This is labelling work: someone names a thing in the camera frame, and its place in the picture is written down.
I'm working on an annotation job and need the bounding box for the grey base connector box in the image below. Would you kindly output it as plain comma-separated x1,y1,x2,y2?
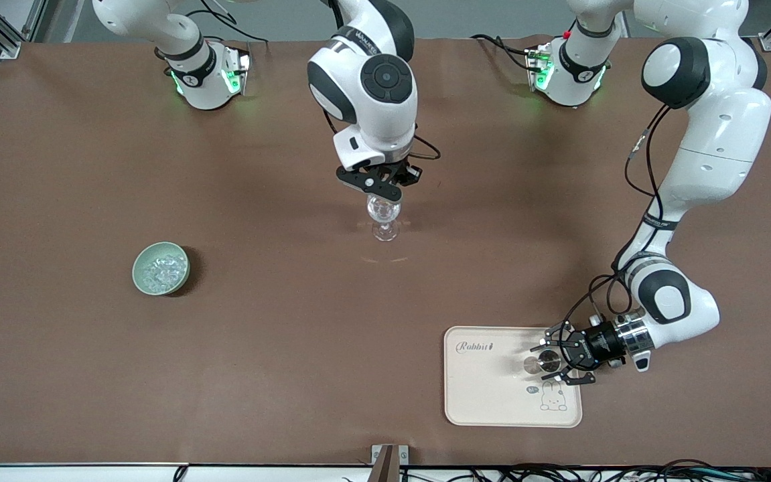
525,44,555,92
222,46,253,96

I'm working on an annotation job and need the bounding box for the pale green bowl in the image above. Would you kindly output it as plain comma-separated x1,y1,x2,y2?
132,242,191,297

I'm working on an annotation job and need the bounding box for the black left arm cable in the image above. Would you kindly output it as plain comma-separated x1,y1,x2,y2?
561,100,673,337

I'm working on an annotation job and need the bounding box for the black cable bundle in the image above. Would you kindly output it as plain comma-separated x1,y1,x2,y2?
342,459,771,482

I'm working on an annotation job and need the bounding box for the grey metal mount bracket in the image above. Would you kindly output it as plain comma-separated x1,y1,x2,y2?
370,444,410,482

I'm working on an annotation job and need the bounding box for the clear stemmed wine glass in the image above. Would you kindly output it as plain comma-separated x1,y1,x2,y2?
366,194,402,242

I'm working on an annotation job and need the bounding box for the brown table mat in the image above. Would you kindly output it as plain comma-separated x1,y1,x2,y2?
0,37,771,467

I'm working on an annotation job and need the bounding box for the black base cable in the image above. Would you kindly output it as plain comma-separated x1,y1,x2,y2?
470,33,537,73

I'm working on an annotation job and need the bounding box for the steel double jigger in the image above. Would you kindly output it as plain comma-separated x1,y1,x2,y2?
524,347,564,376

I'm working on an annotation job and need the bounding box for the cream rabbit print tray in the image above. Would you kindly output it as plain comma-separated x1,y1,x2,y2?
443,325,583,428

